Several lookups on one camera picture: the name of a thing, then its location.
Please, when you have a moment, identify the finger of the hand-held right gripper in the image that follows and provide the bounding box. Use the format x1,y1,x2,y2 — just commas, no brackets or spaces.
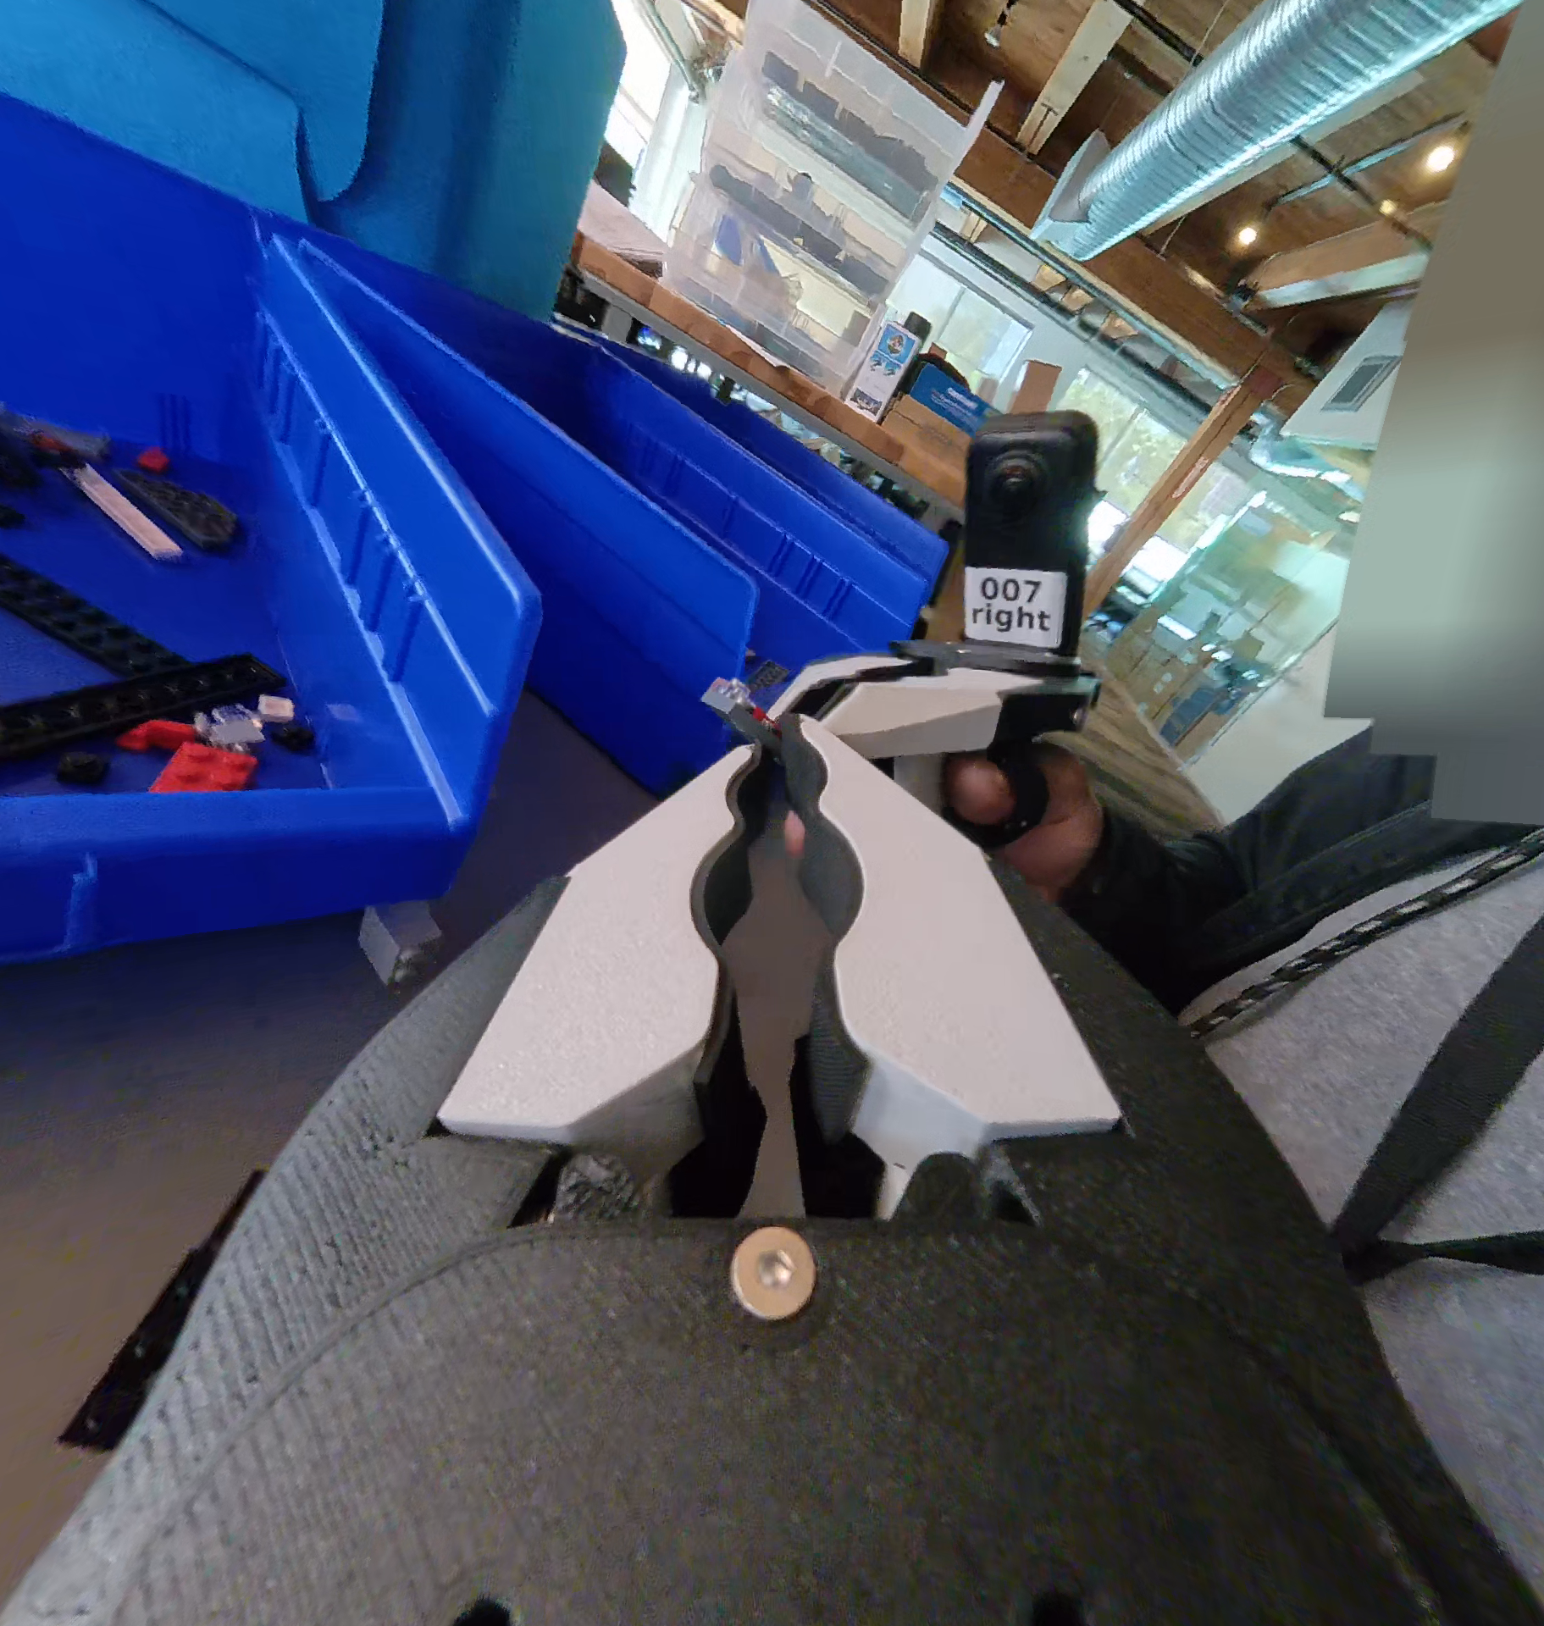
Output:
770,656,931,719
826,667,1089,763

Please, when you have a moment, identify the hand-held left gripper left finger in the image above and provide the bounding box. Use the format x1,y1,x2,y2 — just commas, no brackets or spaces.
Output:
440,748,766,1146

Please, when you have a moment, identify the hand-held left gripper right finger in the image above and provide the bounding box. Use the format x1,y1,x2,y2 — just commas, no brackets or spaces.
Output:
784,718,1125,1209

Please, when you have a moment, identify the red and teal brick assembly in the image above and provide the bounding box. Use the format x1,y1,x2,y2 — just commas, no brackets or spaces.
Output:
703,678,802,752

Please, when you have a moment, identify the person's right forearm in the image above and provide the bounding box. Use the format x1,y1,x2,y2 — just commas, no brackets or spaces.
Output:
1058,750,1441,1006

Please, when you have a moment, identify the grey desk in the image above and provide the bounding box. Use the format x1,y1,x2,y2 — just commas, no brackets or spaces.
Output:
0,687,786,1616

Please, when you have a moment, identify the person's right hand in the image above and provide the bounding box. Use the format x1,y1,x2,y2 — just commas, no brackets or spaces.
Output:
944,748,1111,906

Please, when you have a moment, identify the wooden box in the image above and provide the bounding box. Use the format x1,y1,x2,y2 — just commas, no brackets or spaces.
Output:
886,395,977,503

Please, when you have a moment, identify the blue plastic bin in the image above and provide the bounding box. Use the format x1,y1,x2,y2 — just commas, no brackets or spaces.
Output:
556,318,951,663
0,77,545,973
294,235,761,796

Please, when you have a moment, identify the blue cardboard box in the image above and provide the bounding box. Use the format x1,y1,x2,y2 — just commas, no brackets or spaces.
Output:
906,362,993,427

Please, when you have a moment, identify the light grey block brick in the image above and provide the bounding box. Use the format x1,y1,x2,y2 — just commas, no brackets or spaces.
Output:
358,901,447,990

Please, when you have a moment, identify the small printed card box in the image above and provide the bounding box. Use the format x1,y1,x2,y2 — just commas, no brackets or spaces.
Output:
844,311,931,422

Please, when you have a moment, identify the wooden table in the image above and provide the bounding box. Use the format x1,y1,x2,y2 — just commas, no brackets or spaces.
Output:
568,235,977,529

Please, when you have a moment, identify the clear plastic drawer organiser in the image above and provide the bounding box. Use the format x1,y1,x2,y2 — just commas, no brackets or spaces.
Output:
661,0,1006,396

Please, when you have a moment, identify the person's grey sweatshirt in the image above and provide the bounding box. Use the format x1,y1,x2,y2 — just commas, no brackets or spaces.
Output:
1198,832,1544,1626

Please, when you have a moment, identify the black brick assembly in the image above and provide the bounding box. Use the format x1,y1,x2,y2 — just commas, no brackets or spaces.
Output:
59,1169,265,1453

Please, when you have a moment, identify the pile of loose toy bricks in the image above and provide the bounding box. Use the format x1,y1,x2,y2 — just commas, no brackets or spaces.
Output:
0,400,322,796

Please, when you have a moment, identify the black speckled drawstring cord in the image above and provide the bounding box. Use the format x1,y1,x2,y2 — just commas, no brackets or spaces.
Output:
1178,826,1544,1033

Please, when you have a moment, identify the silver air duct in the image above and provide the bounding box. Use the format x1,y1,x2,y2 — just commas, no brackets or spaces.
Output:
1033,0,1523,262

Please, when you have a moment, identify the black lanyard strap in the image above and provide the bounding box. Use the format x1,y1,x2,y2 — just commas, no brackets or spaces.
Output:
1330,890,1544,1286

